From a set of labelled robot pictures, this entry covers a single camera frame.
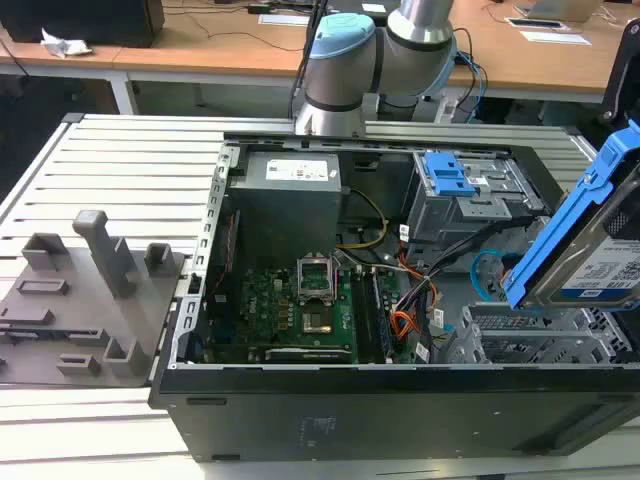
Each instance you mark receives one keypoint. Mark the hard disk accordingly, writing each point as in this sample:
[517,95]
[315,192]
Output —
[575,260]

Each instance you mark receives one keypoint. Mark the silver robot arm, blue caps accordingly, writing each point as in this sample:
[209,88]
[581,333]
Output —
[340,75]

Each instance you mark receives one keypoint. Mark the grey metal disk bay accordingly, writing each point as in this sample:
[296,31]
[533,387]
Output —
[525,340]

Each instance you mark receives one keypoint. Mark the white paper sheet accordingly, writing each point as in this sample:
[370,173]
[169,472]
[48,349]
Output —
[282,19]
[555,37]

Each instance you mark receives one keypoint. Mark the blue plastic drive latch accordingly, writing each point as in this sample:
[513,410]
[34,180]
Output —
[447,175]

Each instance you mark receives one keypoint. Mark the grey optical drive cage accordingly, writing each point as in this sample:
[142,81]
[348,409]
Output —
[450,220]

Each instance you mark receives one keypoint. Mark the black waste bin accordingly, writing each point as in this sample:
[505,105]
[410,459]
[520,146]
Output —
[397,107]

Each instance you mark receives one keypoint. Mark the black RAM stick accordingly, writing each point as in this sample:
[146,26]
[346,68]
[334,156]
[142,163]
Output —
[382,320]
[364,320]

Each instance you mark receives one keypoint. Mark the grey power supply unit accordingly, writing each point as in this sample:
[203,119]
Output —
[285,210]

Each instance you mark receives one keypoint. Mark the CPU socket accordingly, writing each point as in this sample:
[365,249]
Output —
[317,321]

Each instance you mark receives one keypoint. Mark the wooden desk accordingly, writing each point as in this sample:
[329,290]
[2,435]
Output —
[210,55]

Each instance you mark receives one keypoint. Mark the black open PC case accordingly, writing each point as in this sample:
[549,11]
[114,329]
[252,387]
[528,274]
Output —
[380,415]

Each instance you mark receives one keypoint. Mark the green motherboard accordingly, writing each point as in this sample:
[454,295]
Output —
[265,310]

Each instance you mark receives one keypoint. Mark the black box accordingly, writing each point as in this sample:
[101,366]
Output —
[80,20]

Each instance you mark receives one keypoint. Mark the crumpled white paper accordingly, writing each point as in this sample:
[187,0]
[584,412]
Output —
[62,46]

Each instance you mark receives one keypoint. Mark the grey parts rack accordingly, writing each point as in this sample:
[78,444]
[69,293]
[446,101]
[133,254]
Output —
[100,320]

